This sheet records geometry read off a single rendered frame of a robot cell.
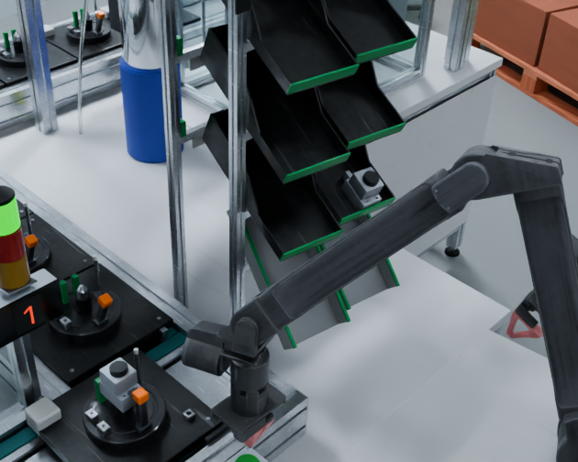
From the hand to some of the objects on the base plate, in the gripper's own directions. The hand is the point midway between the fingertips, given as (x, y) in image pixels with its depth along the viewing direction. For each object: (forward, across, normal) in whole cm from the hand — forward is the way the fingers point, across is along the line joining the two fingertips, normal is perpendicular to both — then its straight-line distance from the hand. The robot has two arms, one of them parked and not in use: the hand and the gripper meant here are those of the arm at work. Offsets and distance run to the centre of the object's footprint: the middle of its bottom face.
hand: (249, 441), depth 135 cm
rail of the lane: (+16, -26, +7) cm, 32 cm away
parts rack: (+17, +38, +34) cm, 53 cm away
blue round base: (+17, +63, +101) cm, 120 cm away
